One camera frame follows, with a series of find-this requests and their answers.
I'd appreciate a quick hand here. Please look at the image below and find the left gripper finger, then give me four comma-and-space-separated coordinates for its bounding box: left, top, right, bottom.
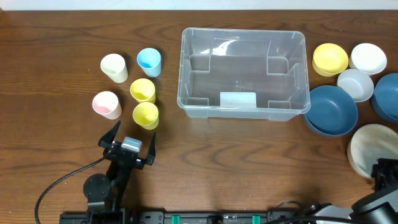
146, 133, 156, 166
98, 121, 121, 148

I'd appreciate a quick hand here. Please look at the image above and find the large dark blue bowl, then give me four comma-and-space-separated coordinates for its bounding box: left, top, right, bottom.
303, 85, 359, 136

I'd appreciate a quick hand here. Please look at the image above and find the small grey bowl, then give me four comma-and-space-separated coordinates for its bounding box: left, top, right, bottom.
337, 69, 374, 102

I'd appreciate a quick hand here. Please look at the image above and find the small white bowl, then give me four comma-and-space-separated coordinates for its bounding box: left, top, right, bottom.
349, 43, 387, 76

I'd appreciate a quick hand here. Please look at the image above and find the small yellow bowl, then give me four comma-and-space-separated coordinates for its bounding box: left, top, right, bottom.
312, 43, 349, 77

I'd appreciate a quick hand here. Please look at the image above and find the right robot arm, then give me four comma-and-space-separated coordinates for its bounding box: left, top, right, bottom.
312, 159, 397, 223

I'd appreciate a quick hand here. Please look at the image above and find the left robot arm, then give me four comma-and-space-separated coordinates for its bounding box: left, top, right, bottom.
83, 121, 155, 212

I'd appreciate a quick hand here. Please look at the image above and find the clear plastic storage container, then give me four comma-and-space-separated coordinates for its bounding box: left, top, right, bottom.
177, 27, 311, 121

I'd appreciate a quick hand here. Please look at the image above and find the pink plastic cup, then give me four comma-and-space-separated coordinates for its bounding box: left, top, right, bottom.
92, 91, 122, 119

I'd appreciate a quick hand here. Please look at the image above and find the yellow plastic cup lower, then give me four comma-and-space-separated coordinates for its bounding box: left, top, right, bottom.
132, 102, 159, 130

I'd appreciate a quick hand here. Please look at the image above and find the yellow plastic cup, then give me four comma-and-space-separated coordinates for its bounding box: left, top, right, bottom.
129, 78, 156, 103
132, 102, 159, 130

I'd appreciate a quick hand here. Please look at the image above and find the yellow plastic cup upper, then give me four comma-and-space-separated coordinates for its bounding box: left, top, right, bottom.
129, 78, 156, 103

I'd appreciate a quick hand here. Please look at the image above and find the cream plastic cup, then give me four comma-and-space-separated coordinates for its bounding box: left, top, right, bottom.
100, 54, 128, 83

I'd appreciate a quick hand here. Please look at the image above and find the light blue plastic cup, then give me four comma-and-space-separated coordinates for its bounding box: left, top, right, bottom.
137, 48, 162, 77

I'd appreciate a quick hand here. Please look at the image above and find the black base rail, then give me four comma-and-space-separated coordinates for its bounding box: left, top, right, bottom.
59, 209, 295, 224

